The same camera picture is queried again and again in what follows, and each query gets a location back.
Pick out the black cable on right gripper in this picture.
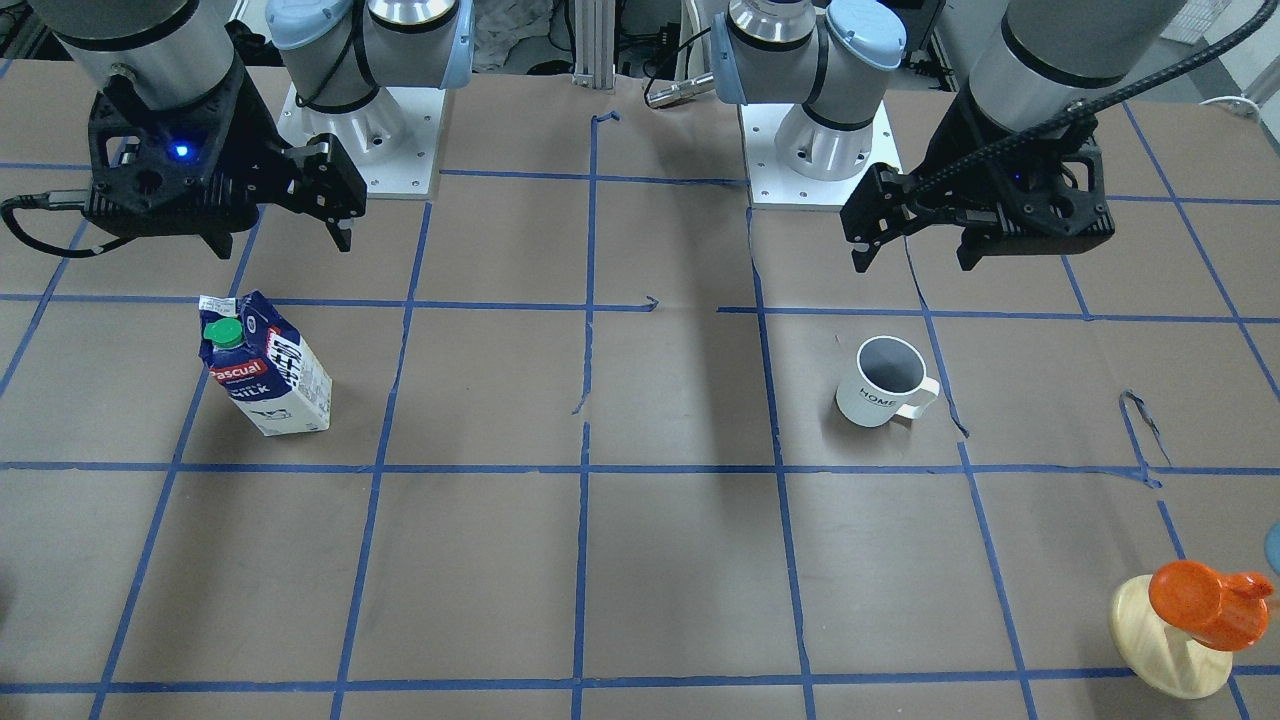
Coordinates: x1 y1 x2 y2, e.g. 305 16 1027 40
0 190 131 259

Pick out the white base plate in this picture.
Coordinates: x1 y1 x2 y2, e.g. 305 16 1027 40
739 102 902 211
276 86 451 201

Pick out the black braided cable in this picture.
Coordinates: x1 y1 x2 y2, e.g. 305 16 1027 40
905 0 1280 201

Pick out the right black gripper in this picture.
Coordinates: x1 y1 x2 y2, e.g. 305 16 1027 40
84 61 369 260

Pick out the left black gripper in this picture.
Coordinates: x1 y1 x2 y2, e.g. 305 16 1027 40
840 115 1116 274

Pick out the light blue plate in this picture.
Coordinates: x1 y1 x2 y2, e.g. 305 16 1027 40
1263 521 1280 575

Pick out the white mug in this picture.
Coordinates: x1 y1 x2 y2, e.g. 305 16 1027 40
835 334 941 428

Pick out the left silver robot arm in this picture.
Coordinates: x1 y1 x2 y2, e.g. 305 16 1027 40
709 1 1178 273

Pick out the aluminium profile post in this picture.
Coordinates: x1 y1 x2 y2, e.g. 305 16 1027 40
571 0 617 94

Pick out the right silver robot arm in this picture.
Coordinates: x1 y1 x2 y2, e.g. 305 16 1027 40
3 1 474 259

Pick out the orange cup on stand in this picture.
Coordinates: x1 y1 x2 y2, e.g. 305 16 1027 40
1148 560 1276 652

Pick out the blue white milk carton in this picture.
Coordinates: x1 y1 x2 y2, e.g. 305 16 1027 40
198 291 333 437

